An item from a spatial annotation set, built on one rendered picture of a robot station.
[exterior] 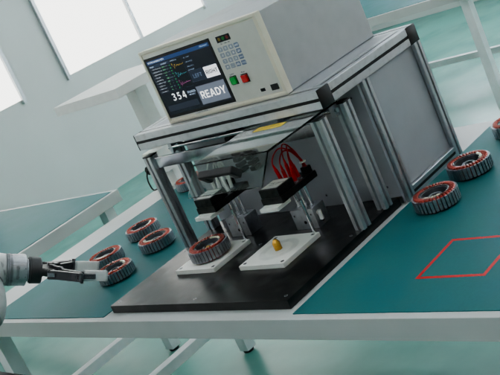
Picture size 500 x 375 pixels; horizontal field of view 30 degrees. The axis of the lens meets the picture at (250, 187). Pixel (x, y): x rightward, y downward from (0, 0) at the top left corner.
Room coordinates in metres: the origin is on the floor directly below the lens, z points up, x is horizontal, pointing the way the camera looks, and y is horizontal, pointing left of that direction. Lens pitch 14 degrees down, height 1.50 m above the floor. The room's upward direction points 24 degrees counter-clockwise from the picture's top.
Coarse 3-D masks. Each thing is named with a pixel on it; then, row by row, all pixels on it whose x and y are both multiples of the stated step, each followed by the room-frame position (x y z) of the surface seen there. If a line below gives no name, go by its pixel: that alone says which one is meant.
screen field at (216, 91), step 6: (204, 84) 2.33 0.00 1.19; (210, 84) 2.31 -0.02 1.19; (216, 84) 2.30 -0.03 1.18; (222, 84) 2.28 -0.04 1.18; (198, 90) 2.35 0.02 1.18; (204, 90) 2.33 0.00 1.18; (210, 90) 2.32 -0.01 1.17; (216, 90) 2.30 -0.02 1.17; (222, 90) 2.29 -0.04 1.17; (204, 96) 2.34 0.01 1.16; (210, 96) 2.32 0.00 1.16; (216, 96) 2.31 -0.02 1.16; (222, 96) 2.29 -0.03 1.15; (228, 96) 2.28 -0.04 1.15; (204, 102) 2.35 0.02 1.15; (210, 102) 2.33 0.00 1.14
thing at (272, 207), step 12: (276, 180) 2.21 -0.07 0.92; (288, 180) 2.17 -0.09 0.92; (300, 180) 2.20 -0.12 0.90; (264, 192) 2.17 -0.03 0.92; (276, 192) 2.15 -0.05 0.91; (288, 192) 2.16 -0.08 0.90; (300, 192) 2.23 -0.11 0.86; (264, 204) 2.19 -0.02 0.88; (276, 204) 2.16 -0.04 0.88; (300, 204) 2.25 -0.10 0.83; (312, 204) 2.21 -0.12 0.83
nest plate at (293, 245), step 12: (288, 240) 2.16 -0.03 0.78; (300, 240) 2.13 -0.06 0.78; (312, 240) 2.11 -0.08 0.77; (264, 252) 2.16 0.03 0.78; (276, 252) 2.12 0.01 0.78; (288, 252) 2.08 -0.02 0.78; (300, 252) 2.07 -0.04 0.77; (252, 264) 2.11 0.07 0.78; (264, 264) 2.08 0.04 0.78; (276, 264) 2.05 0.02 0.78; (288, 264) 2.04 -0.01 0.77
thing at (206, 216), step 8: (232, 192) 2.37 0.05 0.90; (240, 192) 2.39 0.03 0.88; (200, 200) 2.35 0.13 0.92; (208, 200) 2.32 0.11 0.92; (216, 200) 2.33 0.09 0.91; (224, 200) 2.35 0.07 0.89; (232, 200) 2.41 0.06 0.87; (240, 200) 2.39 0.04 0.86; (200, 208) 2.36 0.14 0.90; (208, 208) 2.33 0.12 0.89; (216, 208) 2.32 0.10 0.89; (232, 208) 2.42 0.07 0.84; (200, 216) 2.35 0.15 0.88; (208, 216) 2.31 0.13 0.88; (216, 216) 2.32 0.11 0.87
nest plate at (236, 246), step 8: (232, 240) 2.35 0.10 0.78; (240, 240) 2.32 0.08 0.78; (248, 240) 2.30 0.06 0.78; (232, 248) 2.29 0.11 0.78; (240, 248) 2.28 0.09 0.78; (224, 256) 2.26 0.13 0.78; (232, 256) 2.26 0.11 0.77; (184, 264) 2.34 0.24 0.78; (192, 264) 2.31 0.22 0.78; (200, 264) 2.28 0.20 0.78; (208, 264) 2.25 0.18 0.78; (216, 264) 2.23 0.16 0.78; (224, 264) 2.23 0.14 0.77; (176, 272) 2.32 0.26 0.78; (184, 272) 2.29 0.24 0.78; (192, 272) 2.27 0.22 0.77; (200, 272) 2.25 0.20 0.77; (208, 272) 2.23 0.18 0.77
